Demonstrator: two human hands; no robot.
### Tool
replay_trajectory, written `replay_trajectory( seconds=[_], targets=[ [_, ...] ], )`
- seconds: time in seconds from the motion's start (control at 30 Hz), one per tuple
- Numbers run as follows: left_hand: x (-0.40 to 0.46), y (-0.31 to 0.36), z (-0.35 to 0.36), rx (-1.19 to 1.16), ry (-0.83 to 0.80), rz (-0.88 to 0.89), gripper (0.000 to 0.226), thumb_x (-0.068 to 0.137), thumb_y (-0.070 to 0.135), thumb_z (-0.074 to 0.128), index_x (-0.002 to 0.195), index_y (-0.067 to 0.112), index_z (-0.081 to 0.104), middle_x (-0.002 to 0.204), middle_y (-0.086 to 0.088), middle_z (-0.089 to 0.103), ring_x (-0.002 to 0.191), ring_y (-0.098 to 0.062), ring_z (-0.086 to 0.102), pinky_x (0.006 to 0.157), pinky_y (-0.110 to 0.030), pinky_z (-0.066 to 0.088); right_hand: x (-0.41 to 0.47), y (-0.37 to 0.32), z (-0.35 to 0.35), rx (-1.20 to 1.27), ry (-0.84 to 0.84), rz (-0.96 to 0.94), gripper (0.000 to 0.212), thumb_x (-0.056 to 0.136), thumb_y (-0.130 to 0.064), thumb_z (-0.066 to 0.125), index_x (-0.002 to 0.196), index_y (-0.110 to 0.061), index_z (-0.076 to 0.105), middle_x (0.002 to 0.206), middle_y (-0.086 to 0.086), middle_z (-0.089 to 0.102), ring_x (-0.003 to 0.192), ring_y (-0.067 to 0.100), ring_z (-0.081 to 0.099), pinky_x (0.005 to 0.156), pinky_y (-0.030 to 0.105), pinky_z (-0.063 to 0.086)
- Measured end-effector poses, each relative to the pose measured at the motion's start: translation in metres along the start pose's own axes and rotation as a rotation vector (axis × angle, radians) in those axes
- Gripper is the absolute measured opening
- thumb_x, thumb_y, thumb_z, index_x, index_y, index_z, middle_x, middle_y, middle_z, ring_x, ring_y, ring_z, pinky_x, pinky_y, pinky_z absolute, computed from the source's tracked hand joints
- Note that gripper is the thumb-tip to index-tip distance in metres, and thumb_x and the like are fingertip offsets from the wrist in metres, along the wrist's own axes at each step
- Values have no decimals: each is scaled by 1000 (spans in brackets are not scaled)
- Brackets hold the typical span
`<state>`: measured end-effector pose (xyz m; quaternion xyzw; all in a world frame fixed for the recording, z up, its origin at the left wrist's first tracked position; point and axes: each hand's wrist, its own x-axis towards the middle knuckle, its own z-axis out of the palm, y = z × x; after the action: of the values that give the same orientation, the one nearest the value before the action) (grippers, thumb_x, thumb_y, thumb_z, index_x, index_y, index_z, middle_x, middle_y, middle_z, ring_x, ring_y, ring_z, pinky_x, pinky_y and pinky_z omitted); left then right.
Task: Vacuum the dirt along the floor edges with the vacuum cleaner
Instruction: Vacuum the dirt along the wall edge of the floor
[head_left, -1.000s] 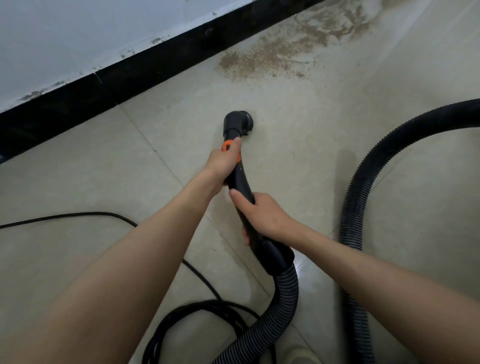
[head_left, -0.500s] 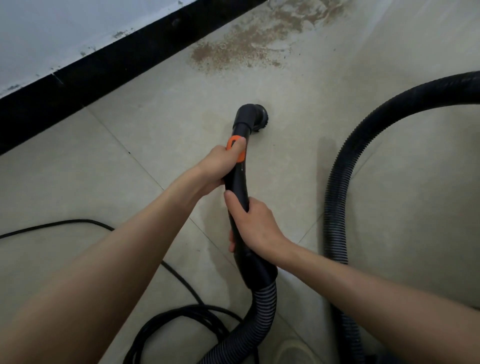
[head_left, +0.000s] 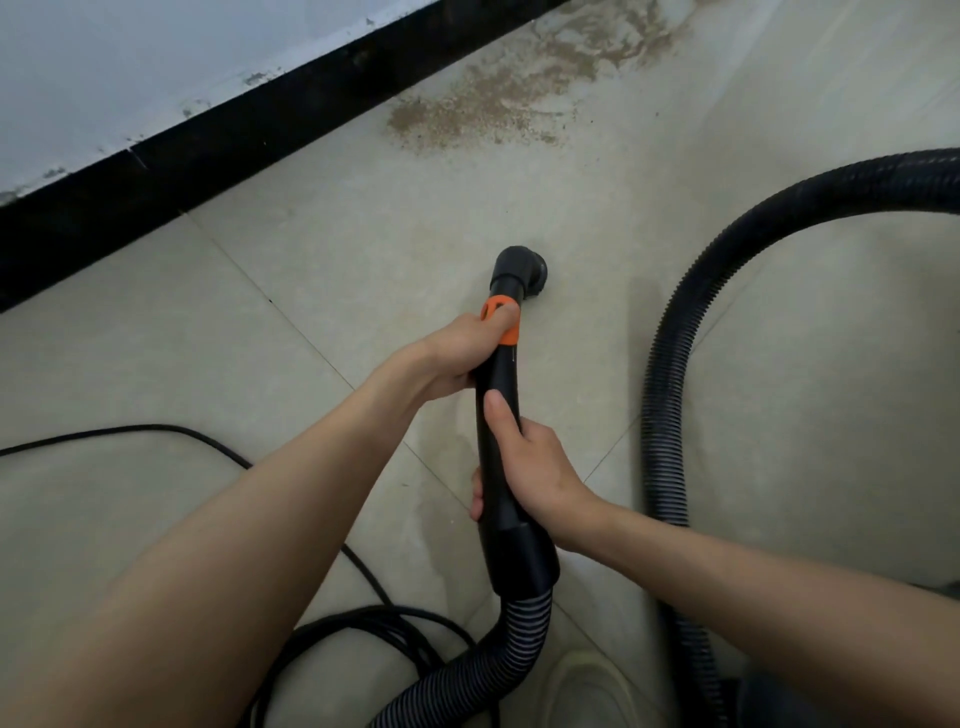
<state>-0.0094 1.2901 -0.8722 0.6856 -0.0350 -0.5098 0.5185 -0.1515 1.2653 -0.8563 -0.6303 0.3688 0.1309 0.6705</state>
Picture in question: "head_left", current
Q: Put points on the person's right hand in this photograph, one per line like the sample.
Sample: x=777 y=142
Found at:
x=536 y=480

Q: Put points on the person's left hand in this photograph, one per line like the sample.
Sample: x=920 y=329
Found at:
x=450 y=356

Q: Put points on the brown dirt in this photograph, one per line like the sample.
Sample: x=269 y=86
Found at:
x=525 y=75

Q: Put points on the person's right forearm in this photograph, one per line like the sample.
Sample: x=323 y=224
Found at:
x=787 y=607

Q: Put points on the person's left forearm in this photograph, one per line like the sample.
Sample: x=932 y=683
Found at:
x=202 y=570

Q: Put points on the person's right shoe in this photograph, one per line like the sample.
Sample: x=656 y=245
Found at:
x=592 y=697

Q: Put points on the black baseboard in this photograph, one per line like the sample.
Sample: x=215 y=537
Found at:
x=187 y=157

